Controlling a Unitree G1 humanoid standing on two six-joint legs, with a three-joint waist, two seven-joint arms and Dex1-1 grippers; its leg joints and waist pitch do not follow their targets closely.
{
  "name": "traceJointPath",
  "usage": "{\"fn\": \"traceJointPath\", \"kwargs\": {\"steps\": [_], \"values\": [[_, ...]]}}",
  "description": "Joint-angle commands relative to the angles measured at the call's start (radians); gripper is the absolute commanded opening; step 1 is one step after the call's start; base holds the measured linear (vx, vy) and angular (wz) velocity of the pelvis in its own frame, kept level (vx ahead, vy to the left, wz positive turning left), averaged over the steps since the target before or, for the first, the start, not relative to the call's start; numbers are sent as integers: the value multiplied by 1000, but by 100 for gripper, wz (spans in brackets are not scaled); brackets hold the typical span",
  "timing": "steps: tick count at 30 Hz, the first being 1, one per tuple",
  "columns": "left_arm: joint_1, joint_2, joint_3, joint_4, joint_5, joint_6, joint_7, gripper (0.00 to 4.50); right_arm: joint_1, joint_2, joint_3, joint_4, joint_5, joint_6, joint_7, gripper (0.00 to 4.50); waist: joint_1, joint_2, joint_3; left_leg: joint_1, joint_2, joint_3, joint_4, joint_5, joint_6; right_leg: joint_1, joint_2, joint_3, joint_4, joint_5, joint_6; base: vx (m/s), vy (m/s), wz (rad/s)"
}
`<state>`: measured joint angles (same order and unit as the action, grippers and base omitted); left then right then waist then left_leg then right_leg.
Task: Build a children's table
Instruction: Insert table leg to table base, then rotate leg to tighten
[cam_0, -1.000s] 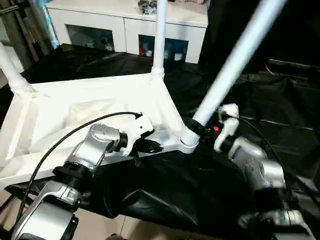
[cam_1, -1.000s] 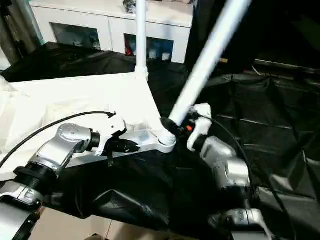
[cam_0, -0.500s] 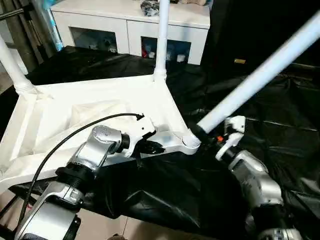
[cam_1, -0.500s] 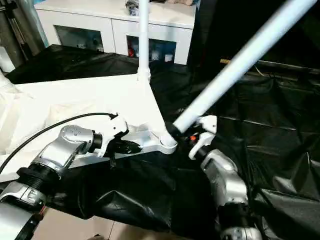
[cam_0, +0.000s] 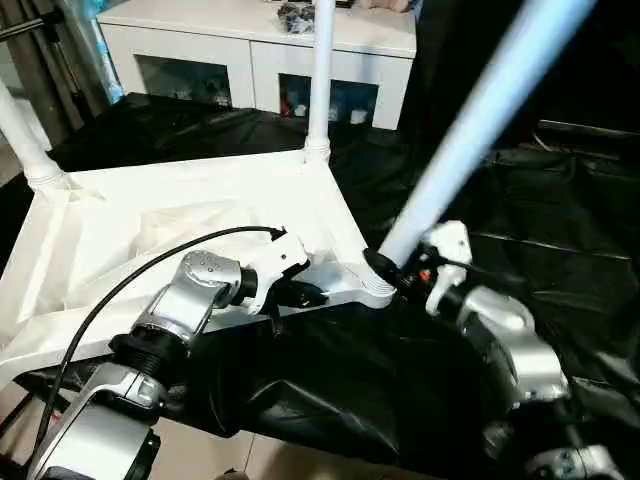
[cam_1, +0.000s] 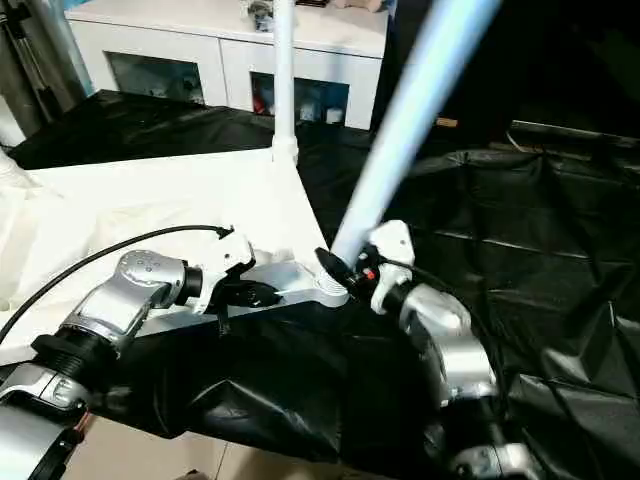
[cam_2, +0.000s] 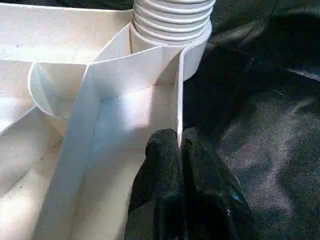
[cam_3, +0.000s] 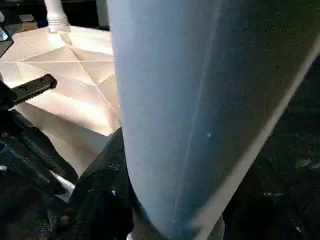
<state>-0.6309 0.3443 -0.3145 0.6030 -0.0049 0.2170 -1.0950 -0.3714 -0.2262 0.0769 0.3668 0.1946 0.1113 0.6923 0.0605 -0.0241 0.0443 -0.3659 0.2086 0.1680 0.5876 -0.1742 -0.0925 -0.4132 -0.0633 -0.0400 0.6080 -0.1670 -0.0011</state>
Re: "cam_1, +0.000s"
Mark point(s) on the white plastic table top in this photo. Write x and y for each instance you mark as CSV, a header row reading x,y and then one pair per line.
x,y
150,200

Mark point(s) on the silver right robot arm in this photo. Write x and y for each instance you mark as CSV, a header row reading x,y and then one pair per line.
x,y
450,340

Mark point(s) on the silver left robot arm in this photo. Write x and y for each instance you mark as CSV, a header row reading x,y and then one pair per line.
x,y
115,300

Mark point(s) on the white jar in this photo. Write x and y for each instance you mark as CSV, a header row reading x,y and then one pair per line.
x,y
335,115
307,111

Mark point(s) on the small yellow label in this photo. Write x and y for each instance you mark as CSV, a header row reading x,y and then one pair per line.
x,y
446,122

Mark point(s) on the red bottle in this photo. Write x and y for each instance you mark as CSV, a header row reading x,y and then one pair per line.
x,y
257,102

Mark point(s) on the dark brown rounded object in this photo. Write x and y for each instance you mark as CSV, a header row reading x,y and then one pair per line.
x,y
192,474

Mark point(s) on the black plastic mat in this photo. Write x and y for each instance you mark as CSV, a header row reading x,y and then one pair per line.
x,y
550,250

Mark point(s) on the black speaker cabinet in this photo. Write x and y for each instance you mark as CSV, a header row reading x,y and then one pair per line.
x,y
480,90

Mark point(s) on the black metal rod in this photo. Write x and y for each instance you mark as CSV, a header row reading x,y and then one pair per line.
x,y
575,131

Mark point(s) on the dark bag of small parts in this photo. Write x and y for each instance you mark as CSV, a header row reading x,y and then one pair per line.
x,y
260,12

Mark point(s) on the white sideboard cabinet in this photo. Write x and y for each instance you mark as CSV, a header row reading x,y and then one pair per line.
x,y
165,35

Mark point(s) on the white slanted pipe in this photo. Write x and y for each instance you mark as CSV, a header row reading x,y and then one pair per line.
x,y
10,120

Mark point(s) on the grey metal tripod stand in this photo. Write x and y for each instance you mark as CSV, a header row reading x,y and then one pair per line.
x,y
30,65

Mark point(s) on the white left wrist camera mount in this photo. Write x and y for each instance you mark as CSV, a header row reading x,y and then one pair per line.
x,y
235,255

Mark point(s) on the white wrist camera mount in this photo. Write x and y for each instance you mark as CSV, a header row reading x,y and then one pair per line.
x,y
235,255
395,240

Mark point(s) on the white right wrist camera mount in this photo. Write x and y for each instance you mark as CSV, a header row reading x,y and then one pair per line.
x,y
395,240

